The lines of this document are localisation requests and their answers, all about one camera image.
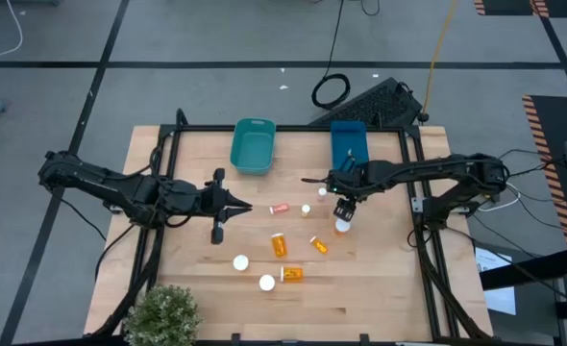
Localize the black metal beam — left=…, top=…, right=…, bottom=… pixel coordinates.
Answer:
left=480, top=247, right=567, bottom=292

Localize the yellow cable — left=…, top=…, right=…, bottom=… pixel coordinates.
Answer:
left=421, top=0, right=458, bottom=121

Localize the white paper sheet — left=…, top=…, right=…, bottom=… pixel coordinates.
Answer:
left=474, top=245, right=518, bottom=316

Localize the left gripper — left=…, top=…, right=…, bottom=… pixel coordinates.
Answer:
left=197, top=167, right=254, bottom=245

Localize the white floor cable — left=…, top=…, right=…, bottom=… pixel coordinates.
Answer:
left=0, top=0, right=24, bottom=62

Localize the black floor cable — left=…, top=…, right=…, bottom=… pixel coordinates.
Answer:
left=60, top=196, right=108, bottom=242
left=94, top=221, right=139, bottom=283

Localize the black aluminium table frame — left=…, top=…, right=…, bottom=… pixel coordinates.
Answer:
left=90, top=108, right=494, bottom=346

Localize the green artificial plant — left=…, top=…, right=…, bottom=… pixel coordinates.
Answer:
left=122, top=284, right=203, bottom=346

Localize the teal plastic bin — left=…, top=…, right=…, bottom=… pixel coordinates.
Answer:
left=229, top=117, right=278, bottom=177

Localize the blue plastic bin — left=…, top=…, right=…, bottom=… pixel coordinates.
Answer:
left=330, top=119, right=371, bottom=172

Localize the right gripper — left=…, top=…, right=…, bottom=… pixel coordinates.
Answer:
left=301, top=165, right=367, bottom=222

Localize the black perforated computer case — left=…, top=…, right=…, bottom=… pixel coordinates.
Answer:
left=308, top=76, right=424, bottom=129

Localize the coiled black cable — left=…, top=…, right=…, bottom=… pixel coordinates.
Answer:
left=310, top=0, right=352, bottom=111

